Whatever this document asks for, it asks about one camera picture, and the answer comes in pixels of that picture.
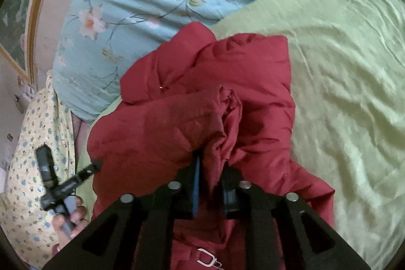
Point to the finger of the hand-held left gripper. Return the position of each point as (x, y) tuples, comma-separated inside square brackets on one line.
[(90, 171)]

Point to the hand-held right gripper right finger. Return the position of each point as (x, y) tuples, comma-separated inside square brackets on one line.
[(228, 198)]

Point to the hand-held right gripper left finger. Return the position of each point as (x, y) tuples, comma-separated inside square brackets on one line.
[(196, 187)]

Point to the red quilted blanket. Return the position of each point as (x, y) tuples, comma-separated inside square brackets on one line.
[(189, 105)]

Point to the person's left hand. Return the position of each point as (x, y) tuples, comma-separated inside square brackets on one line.
[(76, 219)]

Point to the yellow cartoon print pillow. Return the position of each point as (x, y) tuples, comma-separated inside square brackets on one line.
[(34, 143)]

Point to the light green blanket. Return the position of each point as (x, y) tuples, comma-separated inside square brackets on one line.
[(341, 83)]

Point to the gold framed wall picture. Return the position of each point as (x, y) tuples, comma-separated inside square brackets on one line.
[(34, 13)]

